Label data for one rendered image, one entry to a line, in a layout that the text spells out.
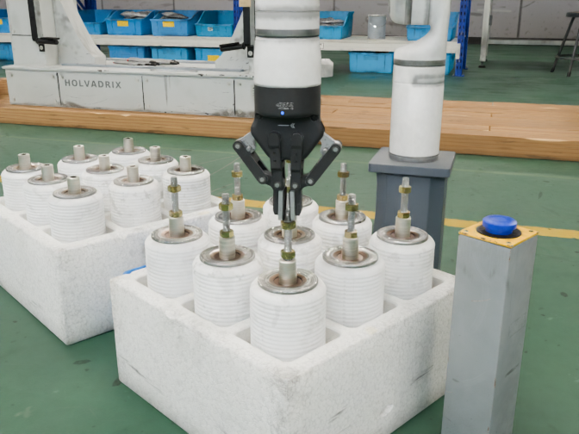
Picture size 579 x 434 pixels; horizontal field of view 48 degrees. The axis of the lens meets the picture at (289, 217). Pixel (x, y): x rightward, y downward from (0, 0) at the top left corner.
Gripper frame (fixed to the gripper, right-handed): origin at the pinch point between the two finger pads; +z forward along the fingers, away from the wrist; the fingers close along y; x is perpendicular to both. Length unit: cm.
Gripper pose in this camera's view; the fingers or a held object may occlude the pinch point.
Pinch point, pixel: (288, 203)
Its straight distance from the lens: 77.4
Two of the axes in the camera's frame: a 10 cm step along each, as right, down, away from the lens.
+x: 1.5, -3.2, 9.4
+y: 9.9, 0.5, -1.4
